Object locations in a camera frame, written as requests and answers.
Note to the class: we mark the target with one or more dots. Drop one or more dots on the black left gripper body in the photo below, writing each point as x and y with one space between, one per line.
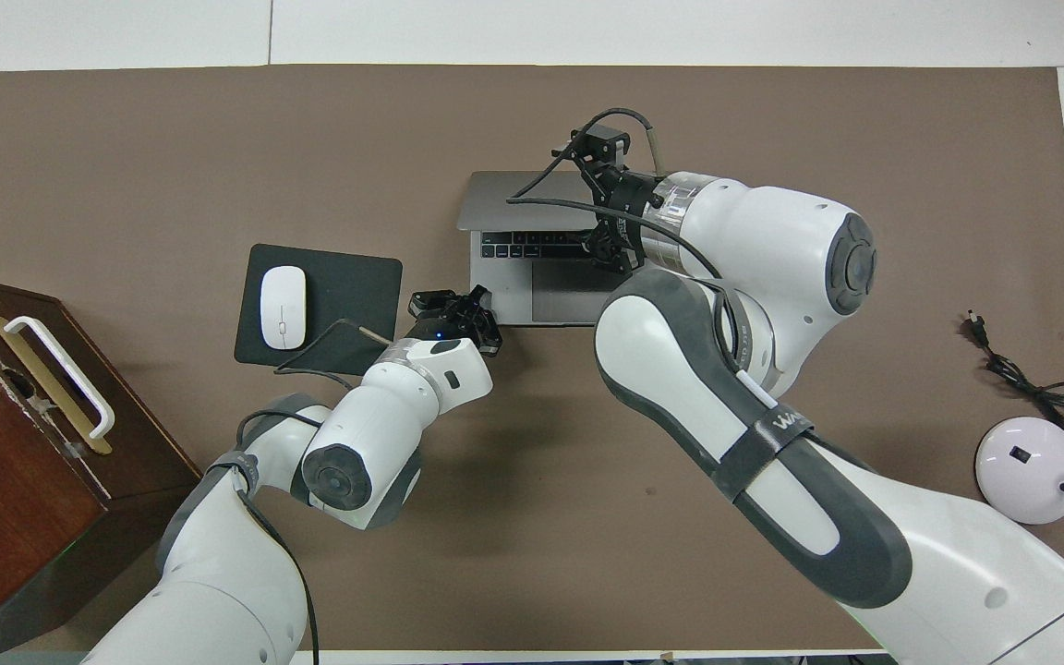
449 328

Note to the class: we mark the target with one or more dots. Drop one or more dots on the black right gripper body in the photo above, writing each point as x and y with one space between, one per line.
634 199

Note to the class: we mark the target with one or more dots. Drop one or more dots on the grey apple laptop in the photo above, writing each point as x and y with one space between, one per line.
495 199

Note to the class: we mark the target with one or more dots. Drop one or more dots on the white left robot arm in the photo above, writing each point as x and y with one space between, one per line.
375 434

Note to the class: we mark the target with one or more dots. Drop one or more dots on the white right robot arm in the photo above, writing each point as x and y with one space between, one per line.
772 240

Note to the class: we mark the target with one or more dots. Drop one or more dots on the black mouse pad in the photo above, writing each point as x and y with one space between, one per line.
352 286

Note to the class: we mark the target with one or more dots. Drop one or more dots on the white computer mouse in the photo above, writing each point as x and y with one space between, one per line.
283 308

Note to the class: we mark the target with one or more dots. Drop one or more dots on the brown table mat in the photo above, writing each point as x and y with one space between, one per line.
126 139

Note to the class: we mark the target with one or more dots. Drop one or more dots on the white desk lamp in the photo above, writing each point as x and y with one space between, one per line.
1026 471

